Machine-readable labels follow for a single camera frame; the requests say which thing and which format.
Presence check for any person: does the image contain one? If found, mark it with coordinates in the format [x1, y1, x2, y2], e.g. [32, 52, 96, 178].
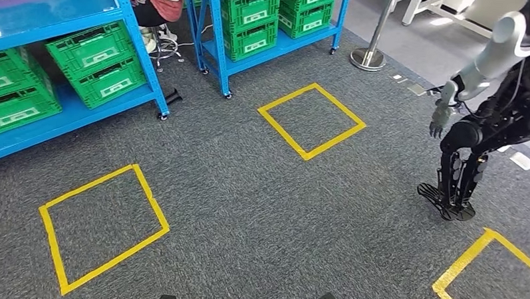
[124, 0, 185, 30]

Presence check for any grey bystander robot hand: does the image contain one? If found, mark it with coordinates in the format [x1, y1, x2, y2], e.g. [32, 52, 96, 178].
[428, 101, 456, 141]

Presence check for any chrome stool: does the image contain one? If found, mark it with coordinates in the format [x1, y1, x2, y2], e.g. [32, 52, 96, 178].
[137, 24, 186, 74]

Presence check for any white floor label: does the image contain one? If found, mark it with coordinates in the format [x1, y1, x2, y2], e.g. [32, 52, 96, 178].
[509, 151, 530, 172]

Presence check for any blue metal shelf rack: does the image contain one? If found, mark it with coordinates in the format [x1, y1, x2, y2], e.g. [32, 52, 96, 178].
[0, 0, 174, 173]
[180, 0, 352, 104]

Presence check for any black bystander humanoid robot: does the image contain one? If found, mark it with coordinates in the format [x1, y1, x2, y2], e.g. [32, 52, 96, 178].
[416, 0, 530, 225]

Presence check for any yellow floor tape square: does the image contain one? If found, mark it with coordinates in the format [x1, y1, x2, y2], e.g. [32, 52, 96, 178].
[255, 80, 369, 163]
[35, 159, 174, 299]

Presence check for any chrome stanchion base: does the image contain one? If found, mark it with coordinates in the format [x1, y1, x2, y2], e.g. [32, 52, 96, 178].
[349, 0, 397, 74]

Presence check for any white furniture frame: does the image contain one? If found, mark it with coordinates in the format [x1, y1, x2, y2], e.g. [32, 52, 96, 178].
[389, 0, 501, 39]

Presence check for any black floor bracket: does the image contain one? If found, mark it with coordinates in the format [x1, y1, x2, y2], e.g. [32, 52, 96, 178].
[164, 88, 184, 107]

